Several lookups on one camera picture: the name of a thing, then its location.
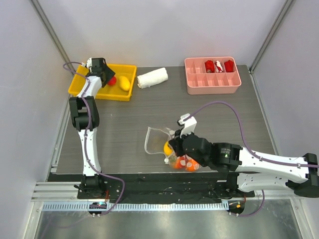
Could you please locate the grey aluminium corner rail left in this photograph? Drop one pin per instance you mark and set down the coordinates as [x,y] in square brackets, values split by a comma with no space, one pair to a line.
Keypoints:
[49,29]

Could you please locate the red fake tomato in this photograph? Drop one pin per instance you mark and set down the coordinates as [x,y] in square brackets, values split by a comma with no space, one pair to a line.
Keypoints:
[112,82]

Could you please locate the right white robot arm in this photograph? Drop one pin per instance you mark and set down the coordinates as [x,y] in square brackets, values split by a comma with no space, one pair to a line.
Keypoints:
[248,170]

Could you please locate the grey aluminium corner rail right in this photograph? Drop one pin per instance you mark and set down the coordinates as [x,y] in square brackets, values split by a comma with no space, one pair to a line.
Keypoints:
[283,13]

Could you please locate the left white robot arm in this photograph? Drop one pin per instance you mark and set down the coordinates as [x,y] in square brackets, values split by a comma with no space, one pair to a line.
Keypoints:
[85,119]

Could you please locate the rolled white towel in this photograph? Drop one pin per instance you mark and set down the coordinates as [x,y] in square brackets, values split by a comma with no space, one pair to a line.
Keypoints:
[152,78]

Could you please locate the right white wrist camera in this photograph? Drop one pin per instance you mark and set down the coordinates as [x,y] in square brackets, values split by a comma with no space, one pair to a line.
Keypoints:
[187,124]

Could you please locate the red rolled cloth right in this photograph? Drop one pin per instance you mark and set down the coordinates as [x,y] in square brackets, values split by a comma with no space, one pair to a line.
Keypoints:
[229,66]

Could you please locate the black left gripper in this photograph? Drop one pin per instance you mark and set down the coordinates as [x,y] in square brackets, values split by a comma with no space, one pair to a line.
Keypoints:
[110,74]

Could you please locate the yellow plastic tray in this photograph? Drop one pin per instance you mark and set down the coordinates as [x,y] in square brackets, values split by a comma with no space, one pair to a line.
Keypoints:
[114,93]

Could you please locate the red rolled cloth left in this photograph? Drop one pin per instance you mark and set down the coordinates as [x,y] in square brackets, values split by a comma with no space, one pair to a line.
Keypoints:
[209,66]

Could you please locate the perforated metal cable rail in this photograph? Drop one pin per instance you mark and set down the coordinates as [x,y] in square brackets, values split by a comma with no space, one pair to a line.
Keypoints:
[99,206]

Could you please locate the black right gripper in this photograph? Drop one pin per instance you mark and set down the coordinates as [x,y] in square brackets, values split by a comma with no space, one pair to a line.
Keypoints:
[176,147]

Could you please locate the clear zip top bag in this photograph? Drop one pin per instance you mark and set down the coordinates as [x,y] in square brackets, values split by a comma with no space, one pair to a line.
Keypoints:
[155,140]

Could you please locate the red white rolled cloth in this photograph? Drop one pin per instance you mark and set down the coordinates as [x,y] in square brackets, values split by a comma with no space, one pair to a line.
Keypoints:
[218,65]

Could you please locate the yellow fake mango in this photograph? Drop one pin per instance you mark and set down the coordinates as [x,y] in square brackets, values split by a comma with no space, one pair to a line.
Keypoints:
[124,83]

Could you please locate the pink divided organizer box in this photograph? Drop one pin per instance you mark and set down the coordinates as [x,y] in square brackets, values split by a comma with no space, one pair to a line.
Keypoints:
[199,82]

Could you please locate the yellow fake lemon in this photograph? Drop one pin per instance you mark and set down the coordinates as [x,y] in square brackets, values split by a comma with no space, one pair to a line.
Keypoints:
[167,149]

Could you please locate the grey aluminium corner rail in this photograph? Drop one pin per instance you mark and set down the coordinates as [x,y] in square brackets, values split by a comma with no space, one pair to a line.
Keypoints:
[49,29]
[283,13]

